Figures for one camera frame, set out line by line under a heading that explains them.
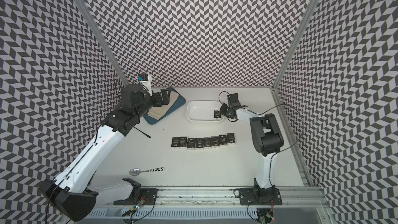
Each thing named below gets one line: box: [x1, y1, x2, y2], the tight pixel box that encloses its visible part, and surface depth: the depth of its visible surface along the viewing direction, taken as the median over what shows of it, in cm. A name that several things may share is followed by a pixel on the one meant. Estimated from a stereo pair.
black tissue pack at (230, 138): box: [226, 132, 236, 146], surface depth 93 cm
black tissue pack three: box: [187, 137, 196, 150], surface depth 90 cm
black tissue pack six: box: [210, 135, 220, 148], surface depth 91 cm
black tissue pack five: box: [203, 137, 212, 149], surface depth 91 cm
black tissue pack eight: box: [213, 109, 222, 120], surface depth 103 cm
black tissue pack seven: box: [218, 134, 228, 147], surface depth 91 cm
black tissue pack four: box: [195, 137, 204, 150], surface depth 91 cm
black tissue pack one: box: [171, 136, 181, 149], surface depth 91 cm
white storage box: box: [186, 100, 224, 122], surface depth 103 cm
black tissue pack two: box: [179, 136, 188, 148], surface depth 91 cm
